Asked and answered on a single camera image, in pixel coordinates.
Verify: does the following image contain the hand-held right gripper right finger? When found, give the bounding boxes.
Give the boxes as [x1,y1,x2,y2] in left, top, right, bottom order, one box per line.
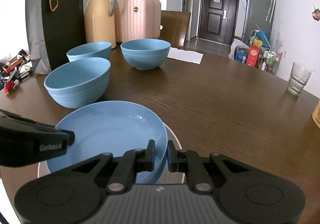
[167,140,252,193]

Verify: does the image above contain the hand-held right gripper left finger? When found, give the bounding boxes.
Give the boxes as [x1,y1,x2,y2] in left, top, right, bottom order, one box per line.
[71,139,156,194]

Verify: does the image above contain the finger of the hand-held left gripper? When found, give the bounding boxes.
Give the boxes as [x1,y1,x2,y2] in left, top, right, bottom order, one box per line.
[54,127,76,146]

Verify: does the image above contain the pink plate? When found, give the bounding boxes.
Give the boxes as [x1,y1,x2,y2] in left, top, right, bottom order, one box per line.
[37,122,186,185]

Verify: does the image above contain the blue bowl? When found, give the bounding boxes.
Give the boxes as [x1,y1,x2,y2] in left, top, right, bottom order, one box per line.
[66,42,112,63]
[120,39,171,70]
[44,57,111,109]

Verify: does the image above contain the red artificial flower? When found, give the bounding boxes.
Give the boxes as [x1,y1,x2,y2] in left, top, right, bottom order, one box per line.
[4,80,20,95]

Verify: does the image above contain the pile of small clutter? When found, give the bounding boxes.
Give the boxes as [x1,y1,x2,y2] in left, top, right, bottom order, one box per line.
[0,49,33,82]

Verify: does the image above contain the white paper napkin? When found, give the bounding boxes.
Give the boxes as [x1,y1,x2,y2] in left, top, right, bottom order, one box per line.
[167,48,204,65]

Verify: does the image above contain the black paper bag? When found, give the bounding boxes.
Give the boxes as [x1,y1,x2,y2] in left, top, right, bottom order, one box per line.
[25,0,84,75]

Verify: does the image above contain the yellow thermos jug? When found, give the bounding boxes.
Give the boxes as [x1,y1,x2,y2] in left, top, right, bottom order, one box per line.
[84,0,117,50]

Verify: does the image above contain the blue box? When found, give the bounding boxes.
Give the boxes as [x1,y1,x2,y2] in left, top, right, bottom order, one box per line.
[235,48,249,63]

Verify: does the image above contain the wooden chair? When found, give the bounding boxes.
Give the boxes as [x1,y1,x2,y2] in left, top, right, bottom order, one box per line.
[159,10,192,47]

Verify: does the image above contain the white plastic bag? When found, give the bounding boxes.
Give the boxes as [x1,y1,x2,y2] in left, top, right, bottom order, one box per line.
[228,39,250,60]

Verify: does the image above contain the red box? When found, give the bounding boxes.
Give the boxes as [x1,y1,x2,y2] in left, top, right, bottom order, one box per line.
[246,45,262,67]

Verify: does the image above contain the pink ribbed suitcase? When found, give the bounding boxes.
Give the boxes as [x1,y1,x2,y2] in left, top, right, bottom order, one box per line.
[115,0,162,43]

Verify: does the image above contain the clear drinking glass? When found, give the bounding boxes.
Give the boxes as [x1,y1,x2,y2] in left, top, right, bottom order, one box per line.
[287,62,312,96]

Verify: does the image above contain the blue gift bag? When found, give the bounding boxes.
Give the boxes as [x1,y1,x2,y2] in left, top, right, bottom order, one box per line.
[249,30,270,48]

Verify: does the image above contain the dark brown door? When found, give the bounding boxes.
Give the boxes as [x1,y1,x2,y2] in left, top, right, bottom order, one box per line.
[197,0,242,46]

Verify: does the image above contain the white dried branches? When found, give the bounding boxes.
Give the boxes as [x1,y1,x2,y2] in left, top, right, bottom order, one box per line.
[275,30,286,51]

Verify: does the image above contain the grey refrigerator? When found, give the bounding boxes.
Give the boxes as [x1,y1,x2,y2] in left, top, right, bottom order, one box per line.
[241,0,277,42]

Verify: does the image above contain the pale folded umbrella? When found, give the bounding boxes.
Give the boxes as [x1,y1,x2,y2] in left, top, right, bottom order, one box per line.
[266,0,277,24]

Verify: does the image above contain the wire rack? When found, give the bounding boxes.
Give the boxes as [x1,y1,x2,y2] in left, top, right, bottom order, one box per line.
[260,49,282,73]

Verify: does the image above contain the pink wall ornament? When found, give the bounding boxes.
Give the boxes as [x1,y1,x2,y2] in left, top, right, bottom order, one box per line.
[311,4,320,22]

